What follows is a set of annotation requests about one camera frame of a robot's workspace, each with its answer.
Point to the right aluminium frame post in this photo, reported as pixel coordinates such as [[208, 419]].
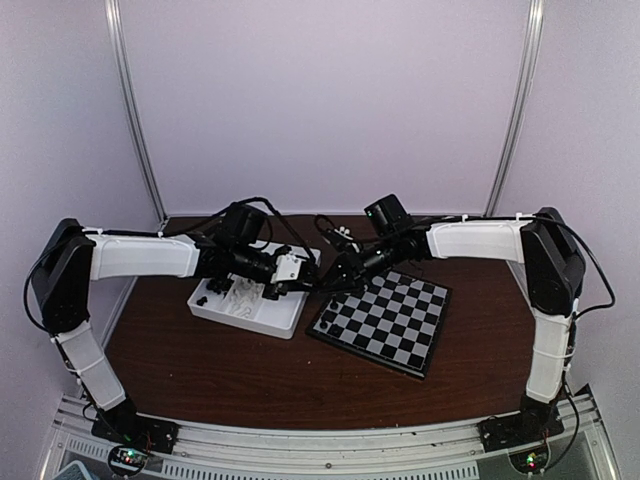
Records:
[[528, 63]]

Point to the white chess piece pile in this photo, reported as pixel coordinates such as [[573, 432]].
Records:
[[244, 299]]

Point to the blue plastic basket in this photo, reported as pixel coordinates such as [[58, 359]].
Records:
[[74, 471]]

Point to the white compartment tray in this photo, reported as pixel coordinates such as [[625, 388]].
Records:
[[274, 318]]

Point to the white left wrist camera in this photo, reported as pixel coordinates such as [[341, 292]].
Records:
[[287, 268]]

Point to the left round circuit board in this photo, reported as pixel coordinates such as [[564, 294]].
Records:
[[123, 460]]

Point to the aluminium frame post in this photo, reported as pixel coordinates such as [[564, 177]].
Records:
[[117, 37], [528, 63]]

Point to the black silver chessboard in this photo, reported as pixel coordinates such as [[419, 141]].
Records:
[[396, 322]]

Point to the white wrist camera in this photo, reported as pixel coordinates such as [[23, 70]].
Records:
[[287, 268], [344, 232]]

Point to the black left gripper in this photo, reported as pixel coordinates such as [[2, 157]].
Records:
[[283, 287]]

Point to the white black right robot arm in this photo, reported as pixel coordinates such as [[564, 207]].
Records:
[[542, 243]]

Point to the aluminium front rail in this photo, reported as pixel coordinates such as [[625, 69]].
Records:
[[452, 450]]

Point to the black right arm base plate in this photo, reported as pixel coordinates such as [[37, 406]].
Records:
[[498, 433]]

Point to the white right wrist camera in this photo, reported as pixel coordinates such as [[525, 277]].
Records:
[[344, 232]]

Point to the round circuit board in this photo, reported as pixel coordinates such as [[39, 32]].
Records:
[[123, 460], [529, 461]]

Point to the black chess piece pile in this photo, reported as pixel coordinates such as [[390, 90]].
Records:
[[219, 286]]

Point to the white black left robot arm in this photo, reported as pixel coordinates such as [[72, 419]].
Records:
[[241, 240]]

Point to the left aluminium frame post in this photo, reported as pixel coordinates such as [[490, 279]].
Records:
[[117, 37]]

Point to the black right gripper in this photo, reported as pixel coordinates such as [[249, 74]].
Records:
[[355, 271]]

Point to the right round circuit board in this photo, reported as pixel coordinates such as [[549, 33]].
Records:
[[529, 461]]

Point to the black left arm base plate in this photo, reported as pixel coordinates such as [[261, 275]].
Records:
[[154, 435]]

